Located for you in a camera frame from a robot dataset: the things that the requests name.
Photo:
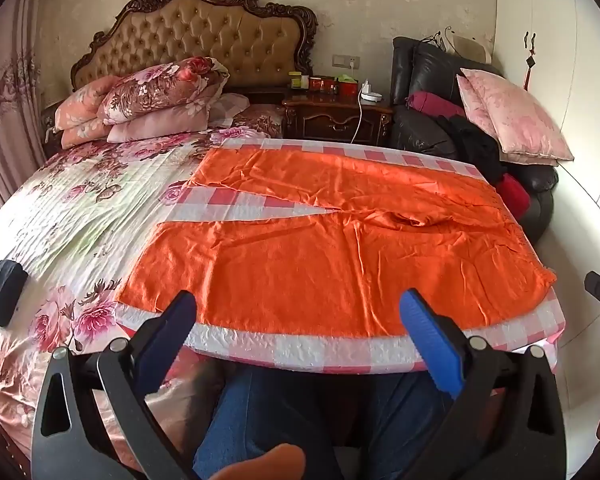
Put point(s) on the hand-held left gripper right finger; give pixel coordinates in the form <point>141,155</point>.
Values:
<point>430,340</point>

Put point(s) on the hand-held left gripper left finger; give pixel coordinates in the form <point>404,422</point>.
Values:
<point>172,330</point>

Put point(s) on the orange towel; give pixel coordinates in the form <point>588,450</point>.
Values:
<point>330,260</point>

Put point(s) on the person's left hand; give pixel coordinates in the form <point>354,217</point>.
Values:
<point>262,465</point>

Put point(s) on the pink white checkered cloth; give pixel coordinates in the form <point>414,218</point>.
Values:
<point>320,350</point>

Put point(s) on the person's blue jeans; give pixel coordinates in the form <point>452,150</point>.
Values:
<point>260,420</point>

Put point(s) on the red cloth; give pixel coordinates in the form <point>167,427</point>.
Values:
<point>514,195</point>

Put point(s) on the floral bed sheet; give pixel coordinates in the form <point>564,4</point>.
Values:
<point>95,200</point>

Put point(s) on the dark rolled cloth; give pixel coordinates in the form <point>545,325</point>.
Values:
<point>2,292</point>

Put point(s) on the large pink cushion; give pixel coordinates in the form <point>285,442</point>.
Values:
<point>515,120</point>

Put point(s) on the black clothes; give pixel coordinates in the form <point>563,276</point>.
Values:
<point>475,145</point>

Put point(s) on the plain pink pillow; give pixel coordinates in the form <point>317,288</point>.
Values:
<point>155,125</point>

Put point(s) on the white wardrobe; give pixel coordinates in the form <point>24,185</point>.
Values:
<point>570,85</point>

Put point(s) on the black leather sofa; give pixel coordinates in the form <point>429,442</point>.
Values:
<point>420,130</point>

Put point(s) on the pink floral pillow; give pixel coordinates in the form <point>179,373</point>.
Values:
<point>82,136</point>
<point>80,105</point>

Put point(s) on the pale checkered pillow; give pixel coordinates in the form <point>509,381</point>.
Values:
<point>227,107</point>

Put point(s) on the red floral pillow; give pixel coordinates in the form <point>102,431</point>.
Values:
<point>262,119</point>

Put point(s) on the maroon cloth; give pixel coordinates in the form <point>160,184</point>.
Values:
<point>435,105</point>

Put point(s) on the red knot ornament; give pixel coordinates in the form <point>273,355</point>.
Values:
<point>530,62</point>

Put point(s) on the dark wooden nightstand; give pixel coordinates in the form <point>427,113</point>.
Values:
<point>330,120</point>

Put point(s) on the folded floral quilt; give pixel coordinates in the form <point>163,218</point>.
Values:
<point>155,87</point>

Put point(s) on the white charger base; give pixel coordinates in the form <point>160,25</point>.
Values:
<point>371,96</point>

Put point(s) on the red tissue box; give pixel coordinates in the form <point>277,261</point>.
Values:
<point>347,86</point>

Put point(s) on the pink curtain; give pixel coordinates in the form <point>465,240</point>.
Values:
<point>5,110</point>

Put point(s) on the yellow jar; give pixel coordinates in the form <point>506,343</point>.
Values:
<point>294,81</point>

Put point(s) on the tufted carved wooden headboard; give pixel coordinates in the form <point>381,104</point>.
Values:
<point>205,35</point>

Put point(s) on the wall socket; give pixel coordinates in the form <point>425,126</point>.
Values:
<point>346,61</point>

